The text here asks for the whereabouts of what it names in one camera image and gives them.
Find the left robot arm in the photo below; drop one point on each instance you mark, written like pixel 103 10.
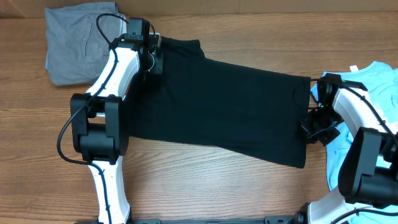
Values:
pixel 99 117

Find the light blue t-shirt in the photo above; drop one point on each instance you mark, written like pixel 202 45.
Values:
pixel 374 77

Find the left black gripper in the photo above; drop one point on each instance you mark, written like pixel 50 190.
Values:
pixel 158 66

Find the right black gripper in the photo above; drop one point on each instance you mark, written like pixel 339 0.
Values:
pixel 305 127

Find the folded grey shorts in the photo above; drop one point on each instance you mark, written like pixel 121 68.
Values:
pixel 76 51

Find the black t-shirt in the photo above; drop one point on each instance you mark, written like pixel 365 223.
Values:
pixel 197 100

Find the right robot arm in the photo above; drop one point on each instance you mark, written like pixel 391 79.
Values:
pixel 367 180

